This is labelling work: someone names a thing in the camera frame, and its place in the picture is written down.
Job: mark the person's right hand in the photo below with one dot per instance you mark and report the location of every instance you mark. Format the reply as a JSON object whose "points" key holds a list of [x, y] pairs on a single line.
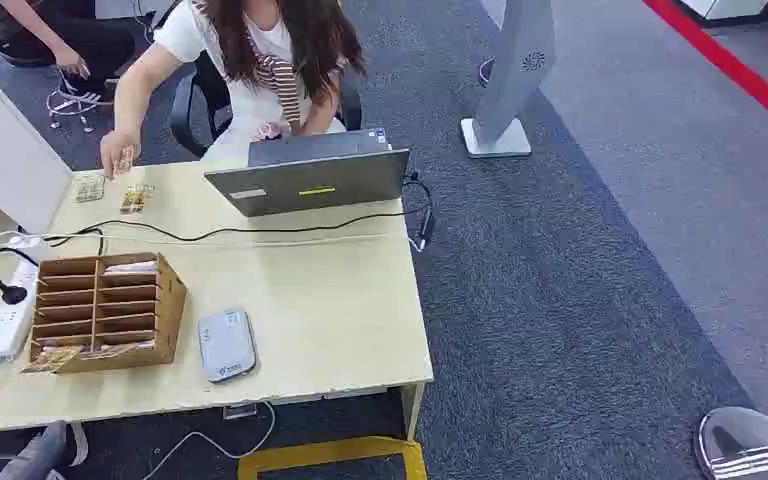
{"points": [[114, 149]]}

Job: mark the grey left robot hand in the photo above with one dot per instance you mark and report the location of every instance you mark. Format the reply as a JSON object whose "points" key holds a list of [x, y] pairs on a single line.
{"points": [[36, 457]]}

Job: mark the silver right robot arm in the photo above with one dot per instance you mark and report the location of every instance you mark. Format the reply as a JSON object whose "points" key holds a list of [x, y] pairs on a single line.
{"points": [[742, 440]]}

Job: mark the black office chair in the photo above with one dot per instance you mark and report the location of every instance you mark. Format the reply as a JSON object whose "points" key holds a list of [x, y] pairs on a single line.
{"points": [[192, 106]]}

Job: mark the white box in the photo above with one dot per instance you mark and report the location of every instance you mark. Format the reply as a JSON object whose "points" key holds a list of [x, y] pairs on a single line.
{"points": [[6, 152]]}

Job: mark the white card stack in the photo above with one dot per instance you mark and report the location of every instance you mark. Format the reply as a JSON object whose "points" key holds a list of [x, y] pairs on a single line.
{"points": [[131, 268]]}

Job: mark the crouching person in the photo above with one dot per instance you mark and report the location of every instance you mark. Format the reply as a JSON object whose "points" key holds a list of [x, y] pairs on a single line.
{"points": [[39, 33]]}

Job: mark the wooden card box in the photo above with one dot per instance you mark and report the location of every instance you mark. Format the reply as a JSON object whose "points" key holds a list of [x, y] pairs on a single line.
{"points": [[132, 354]]}

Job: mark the white power strip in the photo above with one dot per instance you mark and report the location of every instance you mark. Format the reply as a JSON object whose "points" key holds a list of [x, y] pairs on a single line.
{"points": [[10, 318]]}

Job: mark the seated person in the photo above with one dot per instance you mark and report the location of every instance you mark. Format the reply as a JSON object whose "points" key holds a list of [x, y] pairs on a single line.
{"points": [[258, 99]]}

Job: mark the black plug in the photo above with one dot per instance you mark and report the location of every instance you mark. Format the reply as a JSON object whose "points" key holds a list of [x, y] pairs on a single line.
{"points": [[12, 293]]}

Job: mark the grey laptop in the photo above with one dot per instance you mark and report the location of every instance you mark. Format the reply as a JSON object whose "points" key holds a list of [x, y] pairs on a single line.
{"points": [[311, 185]]}

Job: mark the grey card reader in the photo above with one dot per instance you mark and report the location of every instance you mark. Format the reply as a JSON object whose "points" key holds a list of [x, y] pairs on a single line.
{"points": [[226, 346]]}

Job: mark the white floor stand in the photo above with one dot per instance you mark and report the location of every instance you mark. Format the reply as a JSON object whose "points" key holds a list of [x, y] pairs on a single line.
{"points": [[513, 73]]}

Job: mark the red floor tape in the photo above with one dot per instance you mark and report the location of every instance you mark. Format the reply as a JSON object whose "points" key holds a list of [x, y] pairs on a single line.
{"points": [[735, 66]]}

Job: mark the dark-edged furniture base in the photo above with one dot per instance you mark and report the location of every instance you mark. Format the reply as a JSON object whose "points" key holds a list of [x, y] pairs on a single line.
{"points": [[732, 10]]}

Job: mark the clear plastic bracket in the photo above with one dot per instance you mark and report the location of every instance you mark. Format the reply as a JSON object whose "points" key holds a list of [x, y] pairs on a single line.
{"points": [[239, 411]]}

